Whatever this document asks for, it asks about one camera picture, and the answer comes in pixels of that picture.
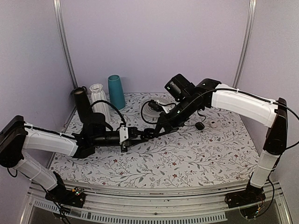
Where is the black earbud charging case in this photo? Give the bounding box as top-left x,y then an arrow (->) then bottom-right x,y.
140,128 -> 155,140

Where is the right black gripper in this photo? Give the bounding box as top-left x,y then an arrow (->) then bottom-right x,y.
153,95 -> 199,137

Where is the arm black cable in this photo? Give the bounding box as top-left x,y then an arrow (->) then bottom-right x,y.
141,84 -> 299,150
90,99 -> 127,126

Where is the left aluminium frame post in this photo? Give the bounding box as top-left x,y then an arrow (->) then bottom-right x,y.
52,0 -> 79,88

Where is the white ribbed vase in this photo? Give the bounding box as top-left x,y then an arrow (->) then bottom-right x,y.
90,83 -> 112,122

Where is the aluminium front rail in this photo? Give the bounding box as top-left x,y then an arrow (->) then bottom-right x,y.
20,184 -> 292,224

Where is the floral tablecloth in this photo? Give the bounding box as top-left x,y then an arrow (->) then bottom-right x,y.
48,92 -> 266,190

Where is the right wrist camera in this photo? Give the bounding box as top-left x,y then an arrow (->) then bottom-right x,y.
148,99 -> 176,113

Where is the right aluminium frame post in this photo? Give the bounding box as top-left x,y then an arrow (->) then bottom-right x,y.
233,0 -> 257,88

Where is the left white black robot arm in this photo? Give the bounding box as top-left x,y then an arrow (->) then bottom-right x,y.
0,112 -> 147,203

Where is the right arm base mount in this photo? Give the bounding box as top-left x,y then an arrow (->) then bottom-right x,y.
224,189 -> 266,219

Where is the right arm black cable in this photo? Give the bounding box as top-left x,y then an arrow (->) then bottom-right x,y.
141,84 -> 299,150

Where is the black cylinder vase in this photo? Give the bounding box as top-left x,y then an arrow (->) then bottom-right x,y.
72,86 -> 93,123

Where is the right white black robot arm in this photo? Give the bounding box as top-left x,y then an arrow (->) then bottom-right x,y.
150,74 -> 288,203

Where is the white earbud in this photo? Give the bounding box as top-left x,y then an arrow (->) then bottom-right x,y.
209,121 -> 217,128

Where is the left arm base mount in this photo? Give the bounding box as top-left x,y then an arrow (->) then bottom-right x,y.
45,186 -> 86,208

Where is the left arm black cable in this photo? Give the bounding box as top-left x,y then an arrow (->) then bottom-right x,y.
90,99 -> 127,126

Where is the spiral patterned plate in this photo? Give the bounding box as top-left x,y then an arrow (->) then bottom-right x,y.
142,97 -> 171,122

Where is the teal vase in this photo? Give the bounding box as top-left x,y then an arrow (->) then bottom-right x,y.
108,74 -> 126,110

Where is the aluminium frame post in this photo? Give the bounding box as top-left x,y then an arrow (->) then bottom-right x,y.
52,0 -> 79,88
233,0 -> 257,88

